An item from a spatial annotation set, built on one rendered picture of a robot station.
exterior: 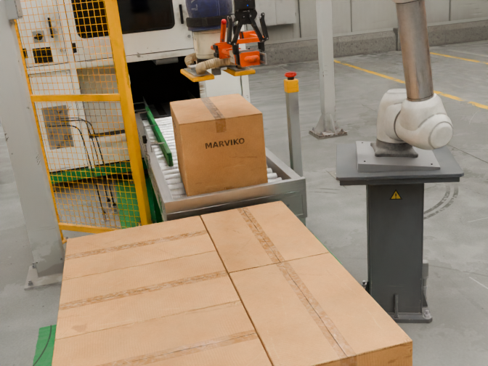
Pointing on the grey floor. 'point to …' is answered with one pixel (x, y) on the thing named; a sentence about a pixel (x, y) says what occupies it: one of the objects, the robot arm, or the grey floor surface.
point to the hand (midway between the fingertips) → (249, 55)
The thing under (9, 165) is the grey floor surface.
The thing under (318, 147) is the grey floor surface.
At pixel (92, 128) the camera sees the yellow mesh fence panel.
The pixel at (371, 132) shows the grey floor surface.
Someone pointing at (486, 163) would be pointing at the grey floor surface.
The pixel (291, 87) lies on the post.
